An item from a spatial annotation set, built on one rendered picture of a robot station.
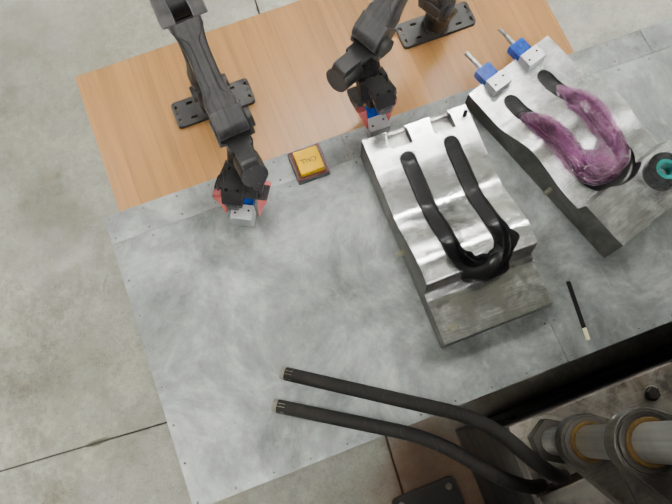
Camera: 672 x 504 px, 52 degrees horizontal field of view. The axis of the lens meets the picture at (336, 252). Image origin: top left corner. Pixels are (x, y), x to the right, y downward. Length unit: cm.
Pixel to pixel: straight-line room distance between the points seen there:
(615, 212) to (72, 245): 180
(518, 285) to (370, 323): 34
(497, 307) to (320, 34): 82
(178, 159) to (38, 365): 109
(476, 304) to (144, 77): 99
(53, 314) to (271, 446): 123
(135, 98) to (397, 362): 91
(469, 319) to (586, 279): 31
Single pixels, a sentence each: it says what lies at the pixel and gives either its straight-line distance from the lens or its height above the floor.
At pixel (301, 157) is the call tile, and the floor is 84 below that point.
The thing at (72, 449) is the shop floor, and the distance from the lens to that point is 252.
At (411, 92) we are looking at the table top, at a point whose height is 80.
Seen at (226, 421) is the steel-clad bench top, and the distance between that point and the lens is 158.
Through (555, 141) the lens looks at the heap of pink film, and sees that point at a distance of 166.
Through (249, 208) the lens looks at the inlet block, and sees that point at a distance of 161.
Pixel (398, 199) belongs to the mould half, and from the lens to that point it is 158.
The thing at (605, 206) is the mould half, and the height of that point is 91.
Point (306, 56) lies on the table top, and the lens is 183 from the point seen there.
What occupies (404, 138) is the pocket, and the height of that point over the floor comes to 86.
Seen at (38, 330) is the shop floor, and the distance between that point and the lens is 260.
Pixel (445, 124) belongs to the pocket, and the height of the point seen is 86.
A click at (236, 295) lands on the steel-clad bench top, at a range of 161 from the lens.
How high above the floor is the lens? 237
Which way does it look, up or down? 75 degrees down
